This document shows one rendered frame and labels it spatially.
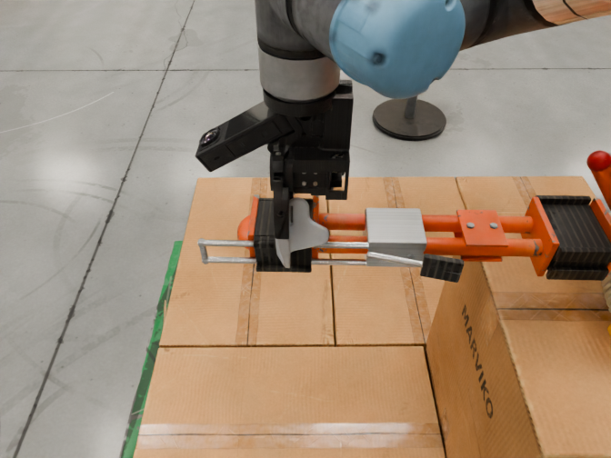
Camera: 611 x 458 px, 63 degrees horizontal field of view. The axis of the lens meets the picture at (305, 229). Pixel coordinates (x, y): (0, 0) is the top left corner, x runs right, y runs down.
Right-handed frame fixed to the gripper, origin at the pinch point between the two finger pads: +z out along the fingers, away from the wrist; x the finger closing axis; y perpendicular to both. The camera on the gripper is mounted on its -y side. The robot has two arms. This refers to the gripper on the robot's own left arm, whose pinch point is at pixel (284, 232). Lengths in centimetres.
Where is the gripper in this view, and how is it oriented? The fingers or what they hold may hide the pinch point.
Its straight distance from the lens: 61.5
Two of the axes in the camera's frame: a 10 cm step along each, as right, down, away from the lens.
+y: 10.0, 0.2, -0.2
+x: 0.3, -7.1, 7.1
